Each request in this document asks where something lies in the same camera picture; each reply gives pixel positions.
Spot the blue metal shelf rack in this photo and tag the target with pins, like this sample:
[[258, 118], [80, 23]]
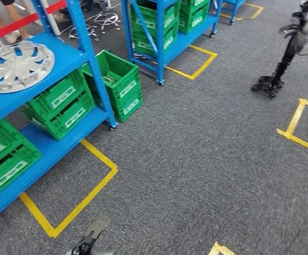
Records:
[[233, 7], [63, 60], [160, 52]]

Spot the chrome chair base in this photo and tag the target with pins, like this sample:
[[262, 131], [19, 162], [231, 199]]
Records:
[[103, 19]]

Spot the black ribbed object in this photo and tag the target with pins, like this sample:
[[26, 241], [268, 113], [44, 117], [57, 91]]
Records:
[[266, 86]]

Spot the yellow floor tape square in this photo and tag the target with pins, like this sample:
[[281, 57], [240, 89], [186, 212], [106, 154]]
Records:
[[292, 126]]

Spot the grey wheel hubcap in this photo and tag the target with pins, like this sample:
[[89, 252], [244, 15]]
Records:
[[16, 67]]

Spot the person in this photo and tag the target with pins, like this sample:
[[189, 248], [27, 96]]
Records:
[[13, 35]]

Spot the red barrier belt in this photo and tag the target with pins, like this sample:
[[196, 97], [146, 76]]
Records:
[[16, 24]]

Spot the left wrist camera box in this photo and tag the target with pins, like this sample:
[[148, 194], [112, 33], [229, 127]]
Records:
[[93, 232]]

